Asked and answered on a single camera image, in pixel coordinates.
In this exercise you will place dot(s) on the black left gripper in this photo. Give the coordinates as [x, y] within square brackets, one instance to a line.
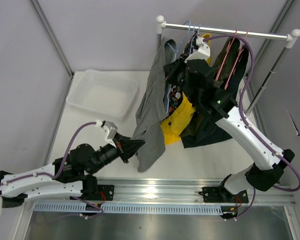
[127, 148]

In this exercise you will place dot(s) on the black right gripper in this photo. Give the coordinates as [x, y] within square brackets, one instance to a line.
[172, 69]

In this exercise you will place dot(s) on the grey shorts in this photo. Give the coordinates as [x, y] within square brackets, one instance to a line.
[152, 111]

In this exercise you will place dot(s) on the pink wire hanger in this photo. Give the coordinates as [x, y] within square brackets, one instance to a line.
[235, 65]
[230, 42]

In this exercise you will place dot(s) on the dark navy shorts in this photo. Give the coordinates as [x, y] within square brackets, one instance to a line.
[215, 130]

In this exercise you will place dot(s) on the olive green shorts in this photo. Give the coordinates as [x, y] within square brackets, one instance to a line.
[213, 91]

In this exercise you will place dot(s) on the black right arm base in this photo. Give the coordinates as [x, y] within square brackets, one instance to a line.
[214, 194]

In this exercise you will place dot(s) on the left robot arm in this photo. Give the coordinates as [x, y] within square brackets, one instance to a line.
[72, 177]

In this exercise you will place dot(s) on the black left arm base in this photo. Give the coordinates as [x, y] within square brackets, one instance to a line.
[99, 192]

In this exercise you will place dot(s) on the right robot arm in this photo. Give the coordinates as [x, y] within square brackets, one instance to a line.
[269, 160]

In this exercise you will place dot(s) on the camouflage patterned shorts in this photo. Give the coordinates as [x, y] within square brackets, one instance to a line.
[173, 95]

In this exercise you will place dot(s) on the yellow shorts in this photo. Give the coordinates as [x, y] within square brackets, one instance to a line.
[176, 123]

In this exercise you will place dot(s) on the white perforated plastic basket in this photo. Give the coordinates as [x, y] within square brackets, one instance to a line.
[104, 94]

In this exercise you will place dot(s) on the white steel clothes rack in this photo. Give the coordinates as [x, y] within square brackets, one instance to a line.
[289, 39]

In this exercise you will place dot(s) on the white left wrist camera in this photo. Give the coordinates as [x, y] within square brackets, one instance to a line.
[108, 130]

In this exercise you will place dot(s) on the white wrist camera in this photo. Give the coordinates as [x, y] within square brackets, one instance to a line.
[108, 130]
[202, 53]

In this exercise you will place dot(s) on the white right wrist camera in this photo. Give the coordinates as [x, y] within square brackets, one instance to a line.
[202, 53]

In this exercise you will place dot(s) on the aluminium mounting rail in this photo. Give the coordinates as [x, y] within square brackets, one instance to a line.
[180, 192]

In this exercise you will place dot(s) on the white slotted cable duct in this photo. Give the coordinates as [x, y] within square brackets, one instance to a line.
[130, 208]

